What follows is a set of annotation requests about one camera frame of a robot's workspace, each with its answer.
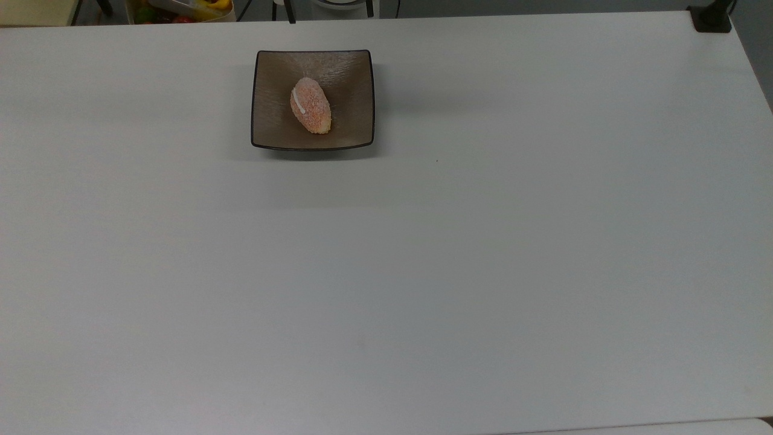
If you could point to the beige board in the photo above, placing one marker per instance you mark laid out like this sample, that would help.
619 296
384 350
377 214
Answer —
36 12

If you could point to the black clamped camera stand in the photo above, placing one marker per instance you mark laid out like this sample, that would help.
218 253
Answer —
711 18

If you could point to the square brown ceramic plate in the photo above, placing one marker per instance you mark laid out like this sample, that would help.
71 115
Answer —
275 115

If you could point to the orange sugar-coated bread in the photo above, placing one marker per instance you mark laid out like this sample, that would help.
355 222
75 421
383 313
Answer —
311 107

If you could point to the box of toy fruit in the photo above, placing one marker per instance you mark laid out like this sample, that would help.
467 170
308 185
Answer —
181 11

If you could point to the black chair leg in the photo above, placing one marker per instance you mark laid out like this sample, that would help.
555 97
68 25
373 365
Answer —
290 11

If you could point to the white round base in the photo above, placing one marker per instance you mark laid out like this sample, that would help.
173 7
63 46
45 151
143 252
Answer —
341 5

